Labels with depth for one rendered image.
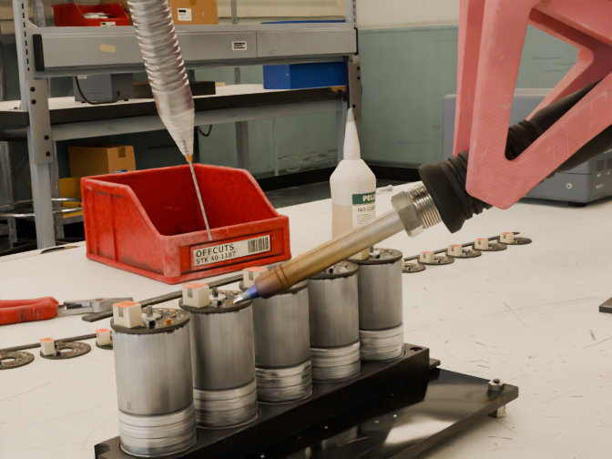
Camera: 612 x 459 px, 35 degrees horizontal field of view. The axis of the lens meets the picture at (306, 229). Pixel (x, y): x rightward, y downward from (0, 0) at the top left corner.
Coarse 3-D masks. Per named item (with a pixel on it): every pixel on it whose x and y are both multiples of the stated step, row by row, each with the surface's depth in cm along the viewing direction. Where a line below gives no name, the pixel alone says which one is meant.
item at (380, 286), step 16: (368, 272) 37; (384, 272) 38; (400, 272) 38; (368, 288) 38; (384, 288) 38; (400, 288) 38; (368, 304) 38; (384, 304) 38; (400, 304) 38; (368, 320) 38; (384, 320) 38; (400, 320) 38; (368, 336) 38; (384, 336) 38; (400, 336) 38; (368, 352) 38; (384, 352) 38; (400, 352) 39
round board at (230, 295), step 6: (210, 294) 33; (222, 294) 33; (228, 294) 33; (234, 294) 33; (240, 294) 33; (180, 300) 33; (216, 300) 32; (228, 300) 32; (252, 300) 32; (180, 306) 32; (186, 306) 32; (192, 306) 32; (204, 306) 32; (210, 306) 32; (216, 306) 32; (222, 306) 32; (228, 306) 32; (234, 306) 31; (240, 306) 32
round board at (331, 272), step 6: (336, 264) 37; (342, 264) 37; (348, 264) 37; (354, 264) 37; (324, 270) 36; (330, 270) 36; (336, 270) 36; (348, 270) 36; (354, 270) 36; (312, 276) 35; (318, 276) 35; (324, 276) 35; (330, 276) 35; (336, 276) 35; (342, 276) 35
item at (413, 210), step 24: (408, 192) 31; (384, 216) 31; (408, 216) 31; (432, 216) 31; (336, 240) 31; (360, 240) 31; (288, 264) 31; (312, 264) 31; (264, 288) 31; (288, 288) 32
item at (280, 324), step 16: (256, 304) 34; (272, 304) 33; (288, 304) 34; (304, 304) 34; (256, 320) 34; (272, 320) 34; (288, 320) 34; (304, 320) 34; (256, 336) 34; (272, 336) 34; (288, 336) 34; (304, 336) 34; (256, 352) 34; (272, 352) 34; (288, 352) 34; (304, 352) 34; (256, 368) 34; (272, 368) 34; (288, 368) 34; (304, 368) 34; (272, 384) 34; (288, 384) 34; (304, 384) 34; (272, 400) 34; (288, 400) 34
